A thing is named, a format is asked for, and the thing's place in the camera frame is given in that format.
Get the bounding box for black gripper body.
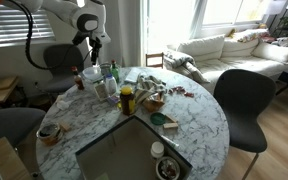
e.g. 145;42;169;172
89;38;102;65

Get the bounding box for silver metal cup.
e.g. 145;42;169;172
100;63;111;76

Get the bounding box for clear plastic cup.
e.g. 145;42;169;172
82;66;103;85

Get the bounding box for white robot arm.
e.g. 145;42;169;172
0;0;111;65

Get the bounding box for small card box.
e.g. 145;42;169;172
94;81;108;101

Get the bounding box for open blue cardboard box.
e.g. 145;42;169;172
75;116;192;180

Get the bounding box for green glass bottle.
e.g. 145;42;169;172
111;59;120;83

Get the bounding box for grey chair by window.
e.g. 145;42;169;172
35;44;85;94

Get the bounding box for red cap hot sauce bottle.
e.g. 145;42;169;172
71;66;85;90

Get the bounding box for white bottle blue cap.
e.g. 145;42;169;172
105;74;117;95

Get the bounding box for wooden high chair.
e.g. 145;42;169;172
145;52;164;68

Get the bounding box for brown jar yellow lid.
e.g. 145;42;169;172
120;86;135;115

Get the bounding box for folded grey blanket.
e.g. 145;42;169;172
163;50;209;83

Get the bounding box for red candy wrappers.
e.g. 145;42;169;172
168;86;194;98

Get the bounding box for green round lid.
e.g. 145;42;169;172
150;112;166;125

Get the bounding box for small wooden block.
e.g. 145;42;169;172
163;123;178;129

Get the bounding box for grey chair front left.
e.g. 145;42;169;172
0;107;46;147

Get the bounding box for white tube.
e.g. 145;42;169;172
161;135;180;148

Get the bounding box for bowl with red items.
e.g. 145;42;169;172
155;156;180;180

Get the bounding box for cream white sofa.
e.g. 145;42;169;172
164;34;288;93

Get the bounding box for dark grey chair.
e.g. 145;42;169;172
213;69;276;180

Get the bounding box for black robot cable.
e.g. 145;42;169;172
3;0;95;71

